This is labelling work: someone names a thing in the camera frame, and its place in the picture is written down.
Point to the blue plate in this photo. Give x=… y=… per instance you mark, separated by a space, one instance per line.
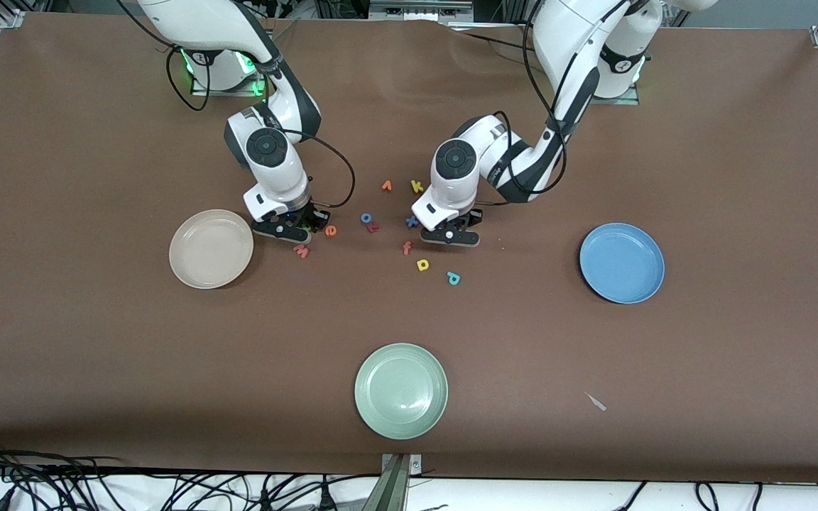
x=622 y=263

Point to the yellow foam letter o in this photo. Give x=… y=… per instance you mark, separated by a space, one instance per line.
x=418 y=265

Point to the brown table cover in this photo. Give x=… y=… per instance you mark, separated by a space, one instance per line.
x=132 y=369

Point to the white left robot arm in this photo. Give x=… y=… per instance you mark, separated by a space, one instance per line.
x=455 y=160

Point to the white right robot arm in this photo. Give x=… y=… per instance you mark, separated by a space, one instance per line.
x=267 y=149

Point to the teal foam letter p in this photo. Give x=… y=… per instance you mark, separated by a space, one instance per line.
x=451 y=281

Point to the aluminium frame beam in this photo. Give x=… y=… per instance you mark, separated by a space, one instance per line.
x=416 y=11

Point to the pink foam letter w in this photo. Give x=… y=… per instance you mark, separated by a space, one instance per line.
x=300 y=251

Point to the small white paper scrap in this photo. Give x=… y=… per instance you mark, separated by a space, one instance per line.
x=597 y=402

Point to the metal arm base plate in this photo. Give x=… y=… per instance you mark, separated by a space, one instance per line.
x=253 y=91
x=625 y=101

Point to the yellow foam letter k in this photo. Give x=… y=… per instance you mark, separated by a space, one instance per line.
x=416 y=187

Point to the pale green plate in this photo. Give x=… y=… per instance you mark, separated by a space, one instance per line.
x=401 y=391

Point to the beige plate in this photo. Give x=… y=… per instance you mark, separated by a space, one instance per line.
x=211 y=249

